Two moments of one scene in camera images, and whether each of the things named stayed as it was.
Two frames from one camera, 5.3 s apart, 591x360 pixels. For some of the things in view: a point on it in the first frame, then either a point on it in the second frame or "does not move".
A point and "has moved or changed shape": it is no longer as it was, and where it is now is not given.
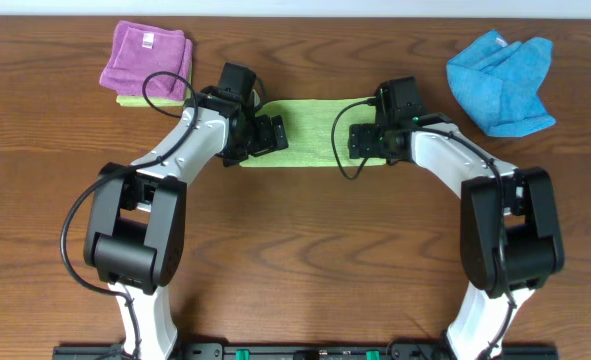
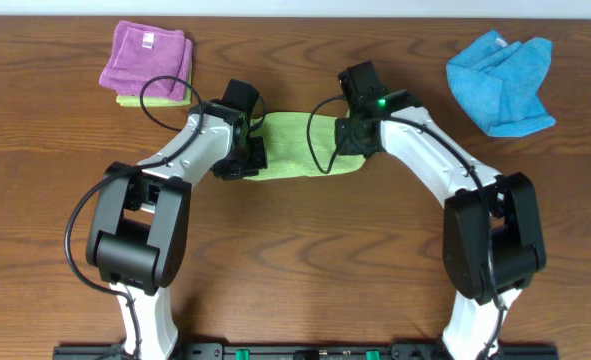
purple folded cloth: [142, 48] does not move
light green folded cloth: [139, 101] does not move
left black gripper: [273, 135] to [254, 157]
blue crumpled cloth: [497, 83] does not move
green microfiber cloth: [309, 130] has moved or changed shape
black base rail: [305, 352] does not move
